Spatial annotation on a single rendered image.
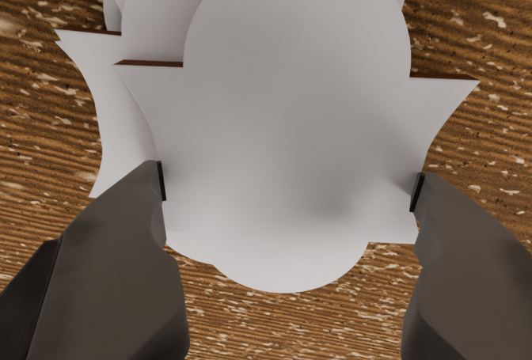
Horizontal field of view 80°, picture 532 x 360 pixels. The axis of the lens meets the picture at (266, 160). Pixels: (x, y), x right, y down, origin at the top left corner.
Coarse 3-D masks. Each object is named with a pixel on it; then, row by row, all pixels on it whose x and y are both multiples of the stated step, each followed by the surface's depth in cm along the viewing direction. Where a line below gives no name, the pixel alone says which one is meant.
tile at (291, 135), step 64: (256, 0) 10; (320, 0) 10; (384, 0) 9; (128, 64) 11; (192, 64) 10; (256, 64) 10; (320, 64) 10; (384, 64) 10; (192, 128) 12; (256, 128) 12; (320, 128) 11; (384, 128) 11; (192, 192) 13; (256, 192) 13; (320, 192) 13; (384, 192) 13; (256, 256) 14; (320, 256) 14
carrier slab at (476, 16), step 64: (0, 0) 13; (64, 0) 13; (448, 0) 13; (512, 0) 13; (0, 64) 15; (64, 64) 15; (448, 64) 14; (512, 64) 14; (0, 128) 16; (64, 128) 16; (448, 128) 16; (512, 128) 15; (0, 192) 18; (64, 192) 18; (512, 192) 17; (0, 256) 21; (384, 256) 20; (192, 320) 23; (256, 320) 23; (320, 320) 23; (384, 320) 22
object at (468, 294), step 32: (416, 192) 11; (448, 192) 10; (448, 224) 9; (480, 224) 9; (416, 256) 10; (448, 256) 8; (480, 256) 8; (512, 256) 8; (416, 288) 7; (448, 288) 7; (480, 288) 7; (512, 288) 7; (416, 320) 6; (448, 320) 6; (480, 320) 6; (512, 320) 6; (416, 352) 6; (448, 352) 6; (480, 352) 6; (512, 352) 6
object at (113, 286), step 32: (128, 192) 10; (160, 192) 11; (96, 224) 8; (128, 224) 8; (160, 224) 9; (64, 256) 7; (96, 256) 7; (128, 256) 7; (160, 256) 7; (64, 288) 6; (96, 288) 6; (128, 288) 7; (160, 288) 7; (64, 320) 6; (96, 320) 6; (128, 320) 6; (160, 320) 6; (32, 352) 5; (64, 352) 5; (96, 352) 5; (128, 352) 5; (160, 352) 6
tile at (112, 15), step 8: (104, 0) 12; (112, 0) 12; (104, 8) 13; (112, 8) 13; (104, 16) 13; (112, 16) 13; (120, 16) 13; (112, 24) 13; (120, 24) 13; (64, 48) 13
